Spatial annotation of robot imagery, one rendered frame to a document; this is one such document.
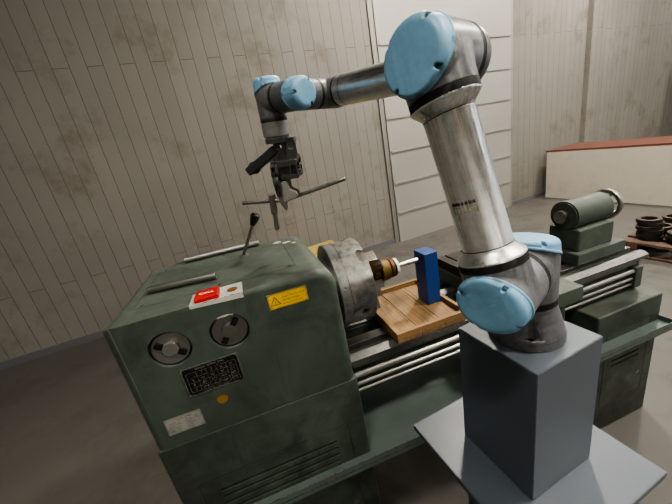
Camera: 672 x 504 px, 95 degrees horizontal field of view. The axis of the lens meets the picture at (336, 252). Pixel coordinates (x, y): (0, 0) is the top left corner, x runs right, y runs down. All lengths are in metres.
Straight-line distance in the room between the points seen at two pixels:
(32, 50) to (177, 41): 1.24
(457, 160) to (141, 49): 3.89
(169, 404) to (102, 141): 3.41
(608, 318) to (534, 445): 1.05
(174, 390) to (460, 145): 0.89
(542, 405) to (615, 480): 0.32
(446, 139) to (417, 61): 0.12
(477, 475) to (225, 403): 0.68
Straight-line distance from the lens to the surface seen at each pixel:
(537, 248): 0.69
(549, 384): 0.78
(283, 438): 1.14
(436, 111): 0.56
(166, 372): 0.96
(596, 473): 1.07
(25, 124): 4.30
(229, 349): 0.92
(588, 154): 6.61
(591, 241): 1.85
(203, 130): 4.04
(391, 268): 1.21
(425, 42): 0.55
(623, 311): 1.88
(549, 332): 0.77
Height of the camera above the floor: 1.56
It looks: 18 degrees down
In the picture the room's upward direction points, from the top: 11 degrees counter-clockwise
